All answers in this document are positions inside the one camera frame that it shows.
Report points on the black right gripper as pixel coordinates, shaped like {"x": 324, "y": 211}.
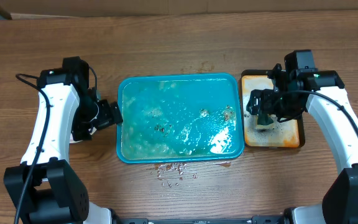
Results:
{"x": 268, "y": 98}

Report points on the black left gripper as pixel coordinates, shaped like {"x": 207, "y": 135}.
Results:
{"x": 111, "y": 115}

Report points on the green yellow sponge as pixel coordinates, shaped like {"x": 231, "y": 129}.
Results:
{"x": 264, "y": 121}

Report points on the white plate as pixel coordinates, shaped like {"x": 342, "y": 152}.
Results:
{"x": 73, "y": 142}

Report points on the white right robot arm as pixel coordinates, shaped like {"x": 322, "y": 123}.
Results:
{"x": 327, "y": 102}

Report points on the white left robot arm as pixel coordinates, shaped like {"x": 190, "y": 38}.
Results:
{"x": 44, "y": 188}

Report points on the orange soapy tray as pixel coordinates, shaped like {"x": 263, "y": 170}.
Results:
{"x": 289, "y": 134}

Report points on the teal plastic tray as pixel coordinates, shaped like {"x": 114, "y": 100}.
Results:
{"x": 179, "y": 118}

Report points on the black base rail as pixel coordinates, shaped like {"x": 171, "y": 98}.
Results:
{"x": 213, "y": 220}

